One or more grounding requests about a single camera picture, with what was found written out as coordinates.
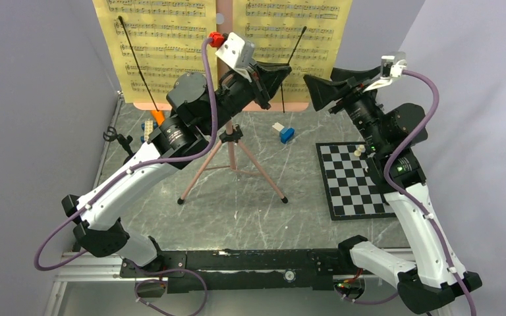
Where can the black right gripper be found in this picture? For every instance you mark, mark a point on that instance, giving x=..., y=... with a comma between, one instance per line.
x=324, y=91

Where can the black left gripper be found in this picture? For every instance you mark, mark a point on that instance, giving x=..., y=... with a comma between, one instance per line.
x=271, y=77

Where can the yellow sheet music page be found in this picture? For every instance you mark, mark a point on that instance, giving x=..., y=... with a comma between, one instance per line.
x=307, y=34
x=152, y=43

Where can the pink music stand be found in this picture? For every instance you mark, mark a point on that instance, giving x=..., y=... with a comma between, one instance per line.
x=231, y=165

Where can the orange toy microphone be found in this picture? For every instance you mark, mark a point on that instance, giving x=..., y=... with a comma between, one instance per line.
x=158, y=116

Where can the black microphone stand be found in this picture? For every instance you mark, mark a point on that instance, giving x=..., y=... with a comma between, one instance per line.
x=111, y=135

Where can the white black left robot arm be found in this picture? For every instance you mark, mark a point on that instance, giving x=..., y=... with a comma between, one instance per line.
x=97, y=214

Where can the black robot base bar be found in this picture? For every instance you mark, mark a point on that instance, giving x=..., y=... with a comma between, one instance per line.
x=186, y=271

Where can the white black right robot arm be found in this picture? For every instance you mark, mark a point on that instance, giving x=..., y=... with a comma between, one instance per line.
x=436, y=276

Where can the white blue toy block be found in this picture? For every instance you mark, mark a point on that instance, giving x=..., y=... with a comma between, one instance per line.
x=285, y=133

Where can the white chess piece upper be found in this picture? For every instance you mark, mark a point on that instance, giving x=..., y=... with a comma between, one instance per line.
x=360, y=150

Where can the black white chessboard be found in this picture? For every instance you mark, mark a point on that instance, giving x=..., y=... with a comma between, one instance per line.
x=350, y=192

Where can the white blue toy car chassis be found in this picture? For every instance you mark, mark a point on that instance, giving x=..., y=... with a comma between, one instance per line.
x=148, y=127

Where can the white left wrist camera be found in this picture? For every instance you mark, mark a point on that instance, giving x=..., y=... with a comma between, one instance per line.
x=233, y=50

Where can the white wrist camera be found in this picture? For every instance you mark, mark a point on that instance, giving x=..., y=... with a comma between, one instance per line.
x=391, y=69
x=233, y=50

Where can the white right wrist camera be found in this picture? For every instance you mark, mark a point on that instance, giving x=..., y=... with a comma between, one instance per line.
x=391, y=69

